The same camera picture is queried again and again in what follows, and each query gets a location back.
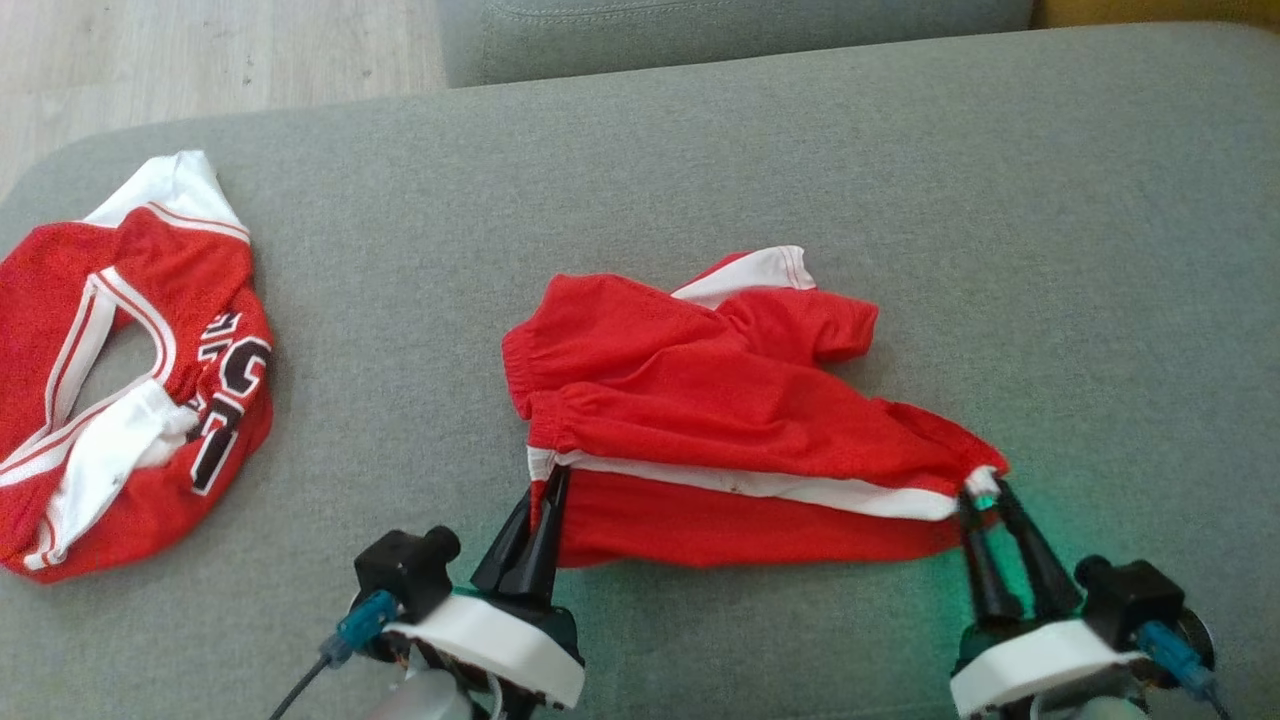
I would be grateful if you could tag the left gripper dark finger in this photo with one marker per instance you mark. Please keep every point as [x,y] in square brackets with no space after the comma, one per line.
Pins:
[508,545]
[540,550]

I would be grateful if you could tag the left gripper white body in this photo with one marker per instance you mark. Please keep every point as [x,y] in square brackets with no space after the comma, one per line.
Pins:
[500,640]

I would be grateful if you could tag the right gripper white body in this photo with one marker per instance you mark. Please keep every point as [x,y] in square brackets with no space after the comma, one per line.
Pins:
[1040,660]

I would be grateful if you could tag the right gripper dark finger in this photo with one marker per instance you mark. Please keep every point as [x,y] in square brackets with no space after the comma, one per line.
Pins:
[1045,575]
[988,580]

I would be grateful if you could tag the red shorts with white stripe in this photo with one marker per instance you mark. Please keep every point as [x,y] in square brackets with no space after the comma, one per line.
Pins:
[700,400]

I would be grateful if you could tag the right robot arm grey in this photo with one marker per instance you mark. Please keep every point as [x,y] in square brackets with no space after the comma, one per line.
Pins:
[1090,708]

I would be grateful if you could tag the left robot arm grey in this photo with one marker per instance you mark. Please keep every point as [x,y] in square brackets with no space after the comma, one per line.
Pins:
[425,698]

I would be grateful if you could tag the grey sofa seat cushion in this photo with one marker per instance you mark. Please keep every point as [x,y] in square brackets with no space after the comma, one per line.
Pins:
[700,170]

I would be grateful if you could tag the red white lettered jersey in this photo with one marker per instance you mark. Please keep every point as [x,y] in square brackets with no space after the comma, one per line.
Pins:
[40,290]

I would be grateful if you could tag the grey sofa back cushion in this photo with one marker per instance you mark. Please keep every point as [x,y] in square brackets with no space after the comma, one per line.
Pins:
[740,35]

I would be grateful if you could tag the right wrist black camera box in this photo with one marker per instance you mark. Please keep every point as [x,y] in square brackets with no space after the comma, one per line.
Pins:
[1130,600]

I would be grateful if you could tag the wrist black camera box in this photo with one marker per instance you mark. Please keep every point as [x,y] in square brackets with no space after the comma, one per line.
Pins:
[1130,600]
[405,570]

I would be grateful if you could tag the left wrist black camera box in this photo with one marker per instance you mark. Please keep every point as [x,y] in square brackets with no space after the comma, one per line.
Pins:
[405,570]

